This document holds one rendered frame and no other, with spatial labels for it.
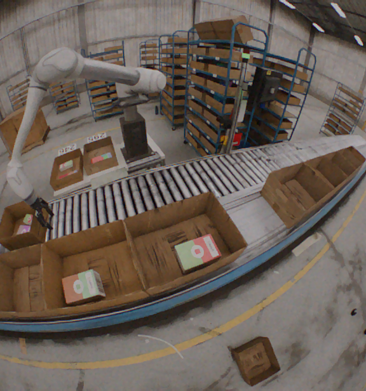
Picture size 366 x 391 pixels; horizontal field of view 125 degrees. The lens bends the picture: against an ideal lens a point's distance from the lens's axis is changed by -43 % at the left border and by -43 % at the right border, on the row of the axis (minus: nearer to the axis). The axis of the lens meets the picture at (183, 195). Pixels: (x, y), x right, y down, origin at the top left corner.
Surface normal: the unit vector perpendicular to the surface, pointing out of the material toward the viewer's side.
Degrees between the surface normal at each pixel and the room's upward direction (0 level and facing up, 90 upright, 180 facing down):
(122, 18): 90
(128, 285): 1
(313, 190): 89
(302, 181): 89
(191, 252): 0
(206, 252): 0
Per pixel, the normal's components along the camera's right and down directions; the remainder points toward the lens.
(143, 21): 0.39, 0.71
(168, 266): -0.01, -0.64
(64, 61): 0.82, 0.39
